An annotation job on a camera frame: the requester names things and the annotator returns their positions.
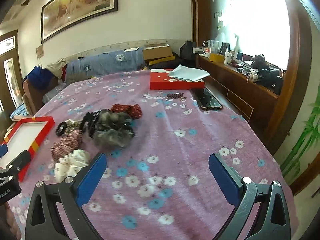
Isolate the grey fluffy scrunchie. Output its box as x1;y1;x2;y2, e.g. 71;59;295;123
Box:
92;109;135;148

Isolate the blue jacket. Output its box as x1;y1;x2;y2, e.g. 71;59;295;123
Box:
23;66;54;90

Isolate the white folded paper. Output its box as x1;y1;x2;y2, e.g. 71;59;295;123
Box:
168;64;210;82

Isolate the wooden glass door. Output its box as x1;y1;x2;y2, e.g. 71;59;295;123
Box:
1;30;24;119

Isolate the white cherry scrunchie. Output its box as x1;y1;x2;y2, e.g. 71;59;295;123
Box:
54;150;90;183

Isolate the blue covered sofa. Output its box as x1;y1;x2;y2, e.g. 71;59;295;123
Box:
65;48;144;84

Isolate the black bead hair tie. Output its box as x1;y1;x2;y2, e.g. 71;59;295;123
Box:
55;121;68;138

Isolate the red tray box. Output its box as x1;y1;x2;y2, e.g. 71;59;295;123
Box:
1;116;55;185

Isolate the purple floral blanket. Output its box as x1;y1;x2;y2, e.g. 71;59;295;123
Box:
7;69;299;240

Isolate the framed landscape painting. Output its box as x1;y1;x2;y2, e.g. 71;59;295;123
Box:
41;0;118;42

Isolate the glass pitcher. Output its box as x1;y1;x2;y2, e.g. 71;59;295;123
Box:
202;40;219;58

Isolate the cardboard box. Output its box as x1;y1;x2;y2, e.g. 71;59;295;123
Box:
143;43;173;61

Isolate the dark red dotted scrunchie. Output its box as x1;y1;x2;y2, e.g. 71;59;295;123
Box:
111;104;143;119

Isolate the dark red bead bracelet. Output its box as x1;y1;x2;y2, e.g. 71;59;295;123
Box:
166;92;187;100

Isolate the red plaid scrunchie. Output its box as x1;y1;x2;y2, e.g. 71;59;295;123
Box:
51;130;82;163

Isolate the black smartphone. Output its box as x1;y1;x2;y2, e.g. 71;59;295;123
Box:
191;87;222;111

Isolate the black hair claw clip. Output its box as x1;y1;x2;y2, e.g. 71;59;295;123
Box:
79;110;101;138

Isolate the brown armchair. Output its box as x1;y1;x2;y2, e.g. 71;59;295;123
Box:
23;77;58;115

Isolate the wooden sideboard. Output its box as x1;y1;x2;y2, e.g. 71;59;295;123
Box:
196;56;278;155

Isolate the red box lid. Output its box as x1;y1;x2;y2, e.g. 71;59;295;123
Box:
150;69;205;90

